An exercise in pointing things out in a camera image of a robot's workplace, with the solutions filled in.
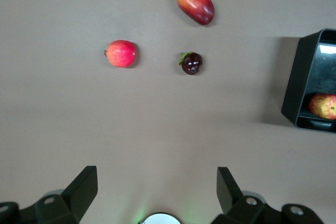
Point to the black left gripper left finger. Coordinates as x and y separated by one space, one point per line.
73 200

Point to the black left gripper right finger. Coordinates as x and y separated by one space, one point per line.
236 205

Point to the red yellow apple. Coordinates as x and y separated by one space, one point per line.
324 106

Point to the black plastic box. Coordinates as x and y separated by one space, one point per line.
296 82

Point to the dark purple mangosteen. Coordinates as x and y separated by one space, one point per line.
192 63

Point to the red pink round fruit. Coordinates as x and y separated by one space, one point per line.
122 53

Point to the red yellow mango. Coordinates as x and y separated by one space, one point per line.
195 3

